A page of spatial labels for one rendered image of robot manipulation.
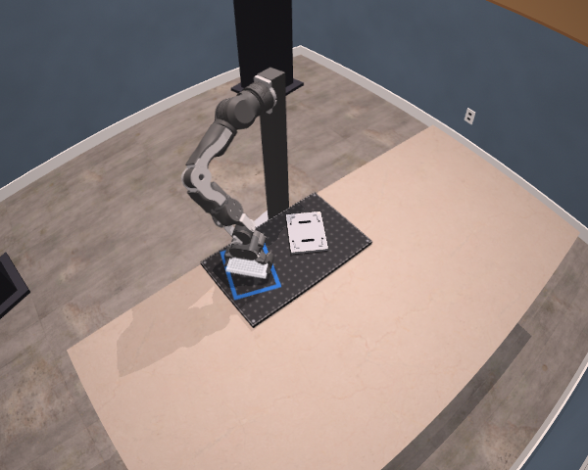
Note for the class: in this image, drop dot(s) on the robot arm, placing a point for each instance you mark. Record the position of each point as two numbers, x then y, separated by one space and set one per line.
236 112

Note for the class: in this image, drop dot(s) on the blue rectangular tape outline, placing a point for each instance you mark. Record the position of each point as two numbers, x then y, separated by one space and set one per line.
254 292

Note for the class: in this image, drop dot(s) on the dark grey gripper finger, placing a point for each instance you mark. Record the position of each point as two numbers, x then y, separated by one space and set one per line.
227 256
265 259

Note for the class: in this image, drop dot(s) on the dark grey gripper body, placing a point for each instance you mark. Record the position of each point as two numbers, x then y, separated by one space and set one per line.
248 251

